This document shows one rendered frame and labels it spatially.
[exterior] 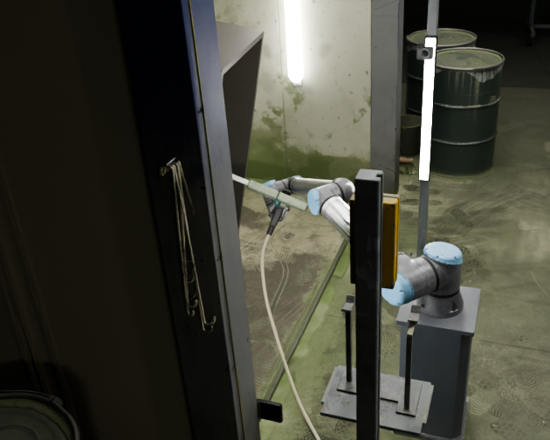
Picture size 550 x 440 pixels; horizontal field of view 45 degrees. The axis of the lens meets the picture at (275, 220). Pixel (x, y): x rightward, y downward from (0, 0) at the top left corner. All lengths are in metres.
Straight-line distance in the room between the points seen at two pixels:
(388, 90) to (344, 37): 0.47
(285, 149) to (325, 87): 0.60
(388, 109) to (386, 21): 0.60
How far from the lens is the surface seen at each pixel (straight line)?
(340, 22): 4.60
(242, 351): 2.27
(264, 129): 5.02
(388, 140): 4.77
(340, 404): 2.16
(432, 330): 2.74
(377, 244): 1.63
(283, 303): 3.84
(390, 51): 4.56
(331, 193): 2.94
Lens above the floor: 2.32
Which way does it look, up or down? 29 degrees down
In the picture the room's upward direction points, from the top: 4 degrees counter-clockwise
